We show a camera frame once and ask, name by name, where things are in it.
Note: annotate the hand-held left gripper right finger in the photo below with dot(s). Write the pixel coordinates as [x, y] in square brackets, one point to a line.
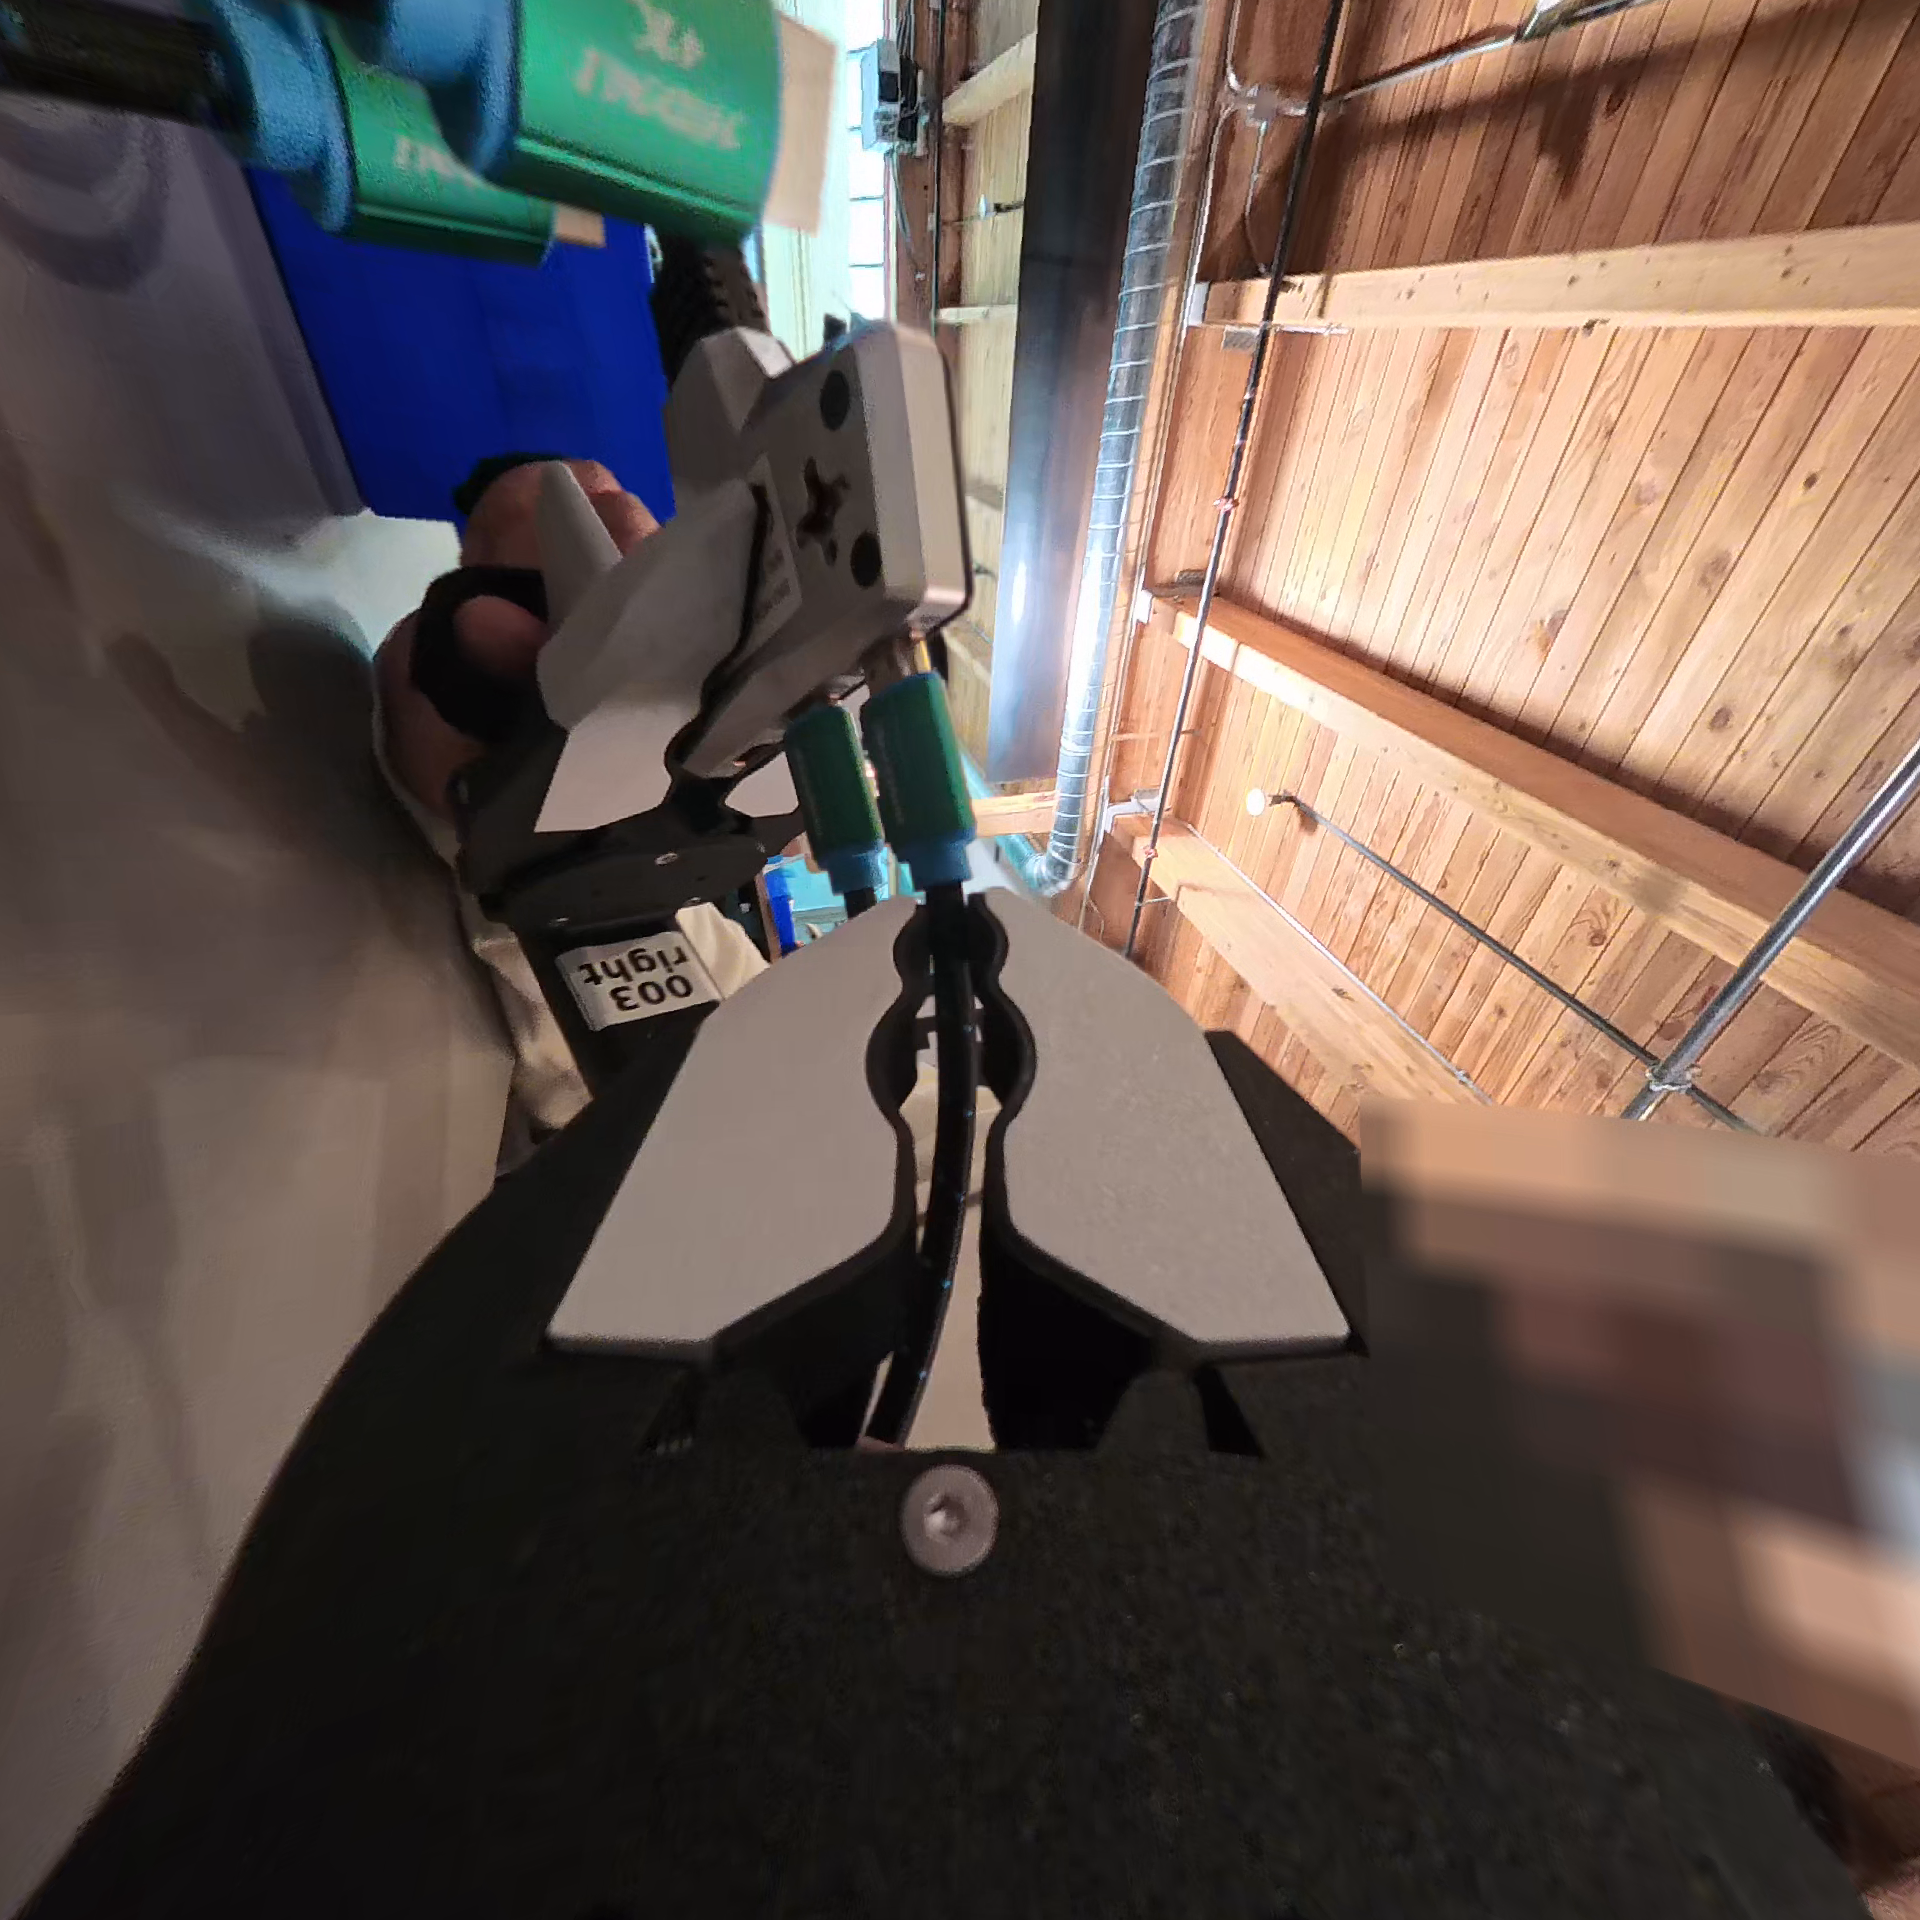
[1172, 1170]

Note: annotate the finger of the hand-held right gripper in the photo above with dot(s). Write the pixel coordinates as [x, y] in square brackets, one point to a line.
[661, 646]
[728, 397]

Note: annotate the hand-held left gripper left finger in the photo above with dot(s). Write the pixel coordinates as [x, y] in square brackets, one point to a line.
[737, 1170]

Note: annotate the grey video switch box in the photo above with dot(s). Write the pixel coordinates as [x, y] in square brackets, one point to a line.
[885, 449]

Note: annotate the blue plastic bin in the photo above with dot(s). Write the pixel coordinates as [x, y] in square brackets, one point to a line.
[450, 360]

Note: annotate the grey desk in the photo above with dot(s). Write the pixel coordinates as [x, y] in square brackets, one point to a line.
[151, 1050]

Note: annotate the person's right hand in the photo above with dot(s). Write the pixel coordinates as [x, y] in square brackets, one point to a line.
[436, 721]

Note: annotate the silver ventilation duct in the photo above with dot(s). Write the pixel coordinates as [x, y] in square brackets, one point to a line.
[1125, 449]

